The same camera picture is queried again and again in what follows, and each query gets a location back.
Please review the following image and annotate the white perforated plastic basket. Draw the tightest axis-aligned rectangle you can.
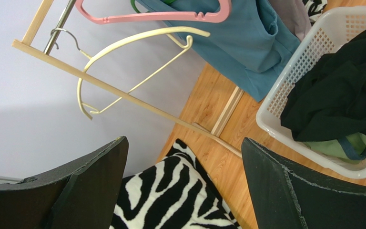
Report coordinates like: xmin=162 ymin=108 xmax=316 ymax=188
xmin=256 ymin=6 xmax=366 ymax=179

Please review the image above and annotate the black white striped tank top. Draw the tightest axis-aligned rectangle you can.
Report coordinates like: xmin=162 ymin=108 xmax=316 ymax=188
xmin=302 ymin=0 xmax=328 ymax=26

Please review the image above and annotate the green tank top navy trim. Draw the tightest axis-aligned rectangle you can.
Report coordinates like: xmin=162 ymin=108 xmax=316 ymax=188
xmin=303 ymin=133 xmax=366 ymax=164

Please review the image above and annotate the zebra print blanket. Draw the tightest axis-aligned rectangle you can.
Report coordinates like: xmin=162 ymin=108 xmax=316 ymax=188
xmin=110 ymin=139 xmax=240 ymax=229

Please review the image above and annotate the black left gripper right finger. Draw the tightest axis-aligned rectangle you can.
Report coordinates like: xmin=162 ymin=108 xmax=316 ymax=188
xmin=241 ymin=137 xmax=366 ymax=229

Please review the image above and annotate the wooden clothes rack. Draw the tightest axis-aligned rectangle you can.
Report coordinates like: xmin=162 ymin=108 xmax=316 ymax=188
xmin=11 ymin=0 xmax=245 ymax=159

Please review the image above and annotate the blue ribbed tank top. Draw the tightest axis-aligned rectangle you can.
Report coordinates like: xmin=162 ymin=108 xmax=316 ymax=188
xmin=166 ymin=0 xmax=300 ymax=101

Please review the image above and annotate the pink hanger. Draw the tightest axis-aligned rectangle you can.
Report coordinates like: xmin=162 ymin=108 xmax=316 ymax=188
xmin=74 ymin=0 xmax=232 ymax=25

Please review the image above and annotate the cream plastic hanger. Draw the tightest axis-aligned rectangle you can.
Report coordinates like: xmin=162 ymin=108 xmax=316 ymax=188
xmin=50 ymin=26 xmax=212 ymax=121

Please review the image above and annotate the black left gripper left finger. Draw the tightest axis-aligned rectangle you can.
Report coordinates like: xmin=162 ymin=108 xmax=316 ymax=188
xmin=0 ymin=136 xmax=129 ymax=229

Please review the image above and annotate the lilac ribbed tank top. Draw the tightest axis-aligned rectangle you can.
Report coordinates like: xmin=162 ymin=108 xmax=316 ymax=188
xmin=269 ymin=0 xmax=312 ymax=41

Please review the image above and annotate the green hanger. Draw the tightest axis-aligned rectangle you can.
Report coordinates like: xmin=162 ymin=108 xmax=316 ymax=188
xmin=130 ymin=0 xmax=177 ymax=14

